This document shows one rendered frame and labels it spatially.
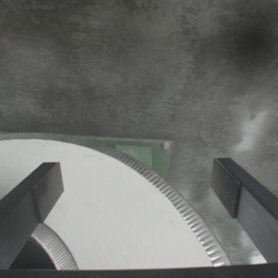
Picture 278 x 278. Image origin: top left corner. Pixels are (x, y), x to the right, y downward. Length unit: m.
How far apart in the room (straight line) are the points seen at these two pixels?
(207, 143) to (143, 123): 0.34
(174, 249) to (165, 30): 0.65
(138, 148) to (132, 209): 0.47
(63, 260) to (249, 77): 0.84
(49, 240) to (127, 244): 0.18
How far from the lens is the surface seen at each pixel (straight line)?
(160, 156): 1.02
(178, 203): 0.56
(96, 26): 0.76
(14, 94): 0.99
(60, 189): 0.17
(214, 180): 0.17
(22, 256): 0.81
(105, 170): 0.61
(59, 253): 0.51
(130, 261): 0.49
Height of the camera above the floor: 0.73
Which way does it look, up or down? 49 degrees down
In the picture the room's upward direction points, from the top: 178 degrees counter-clockwise
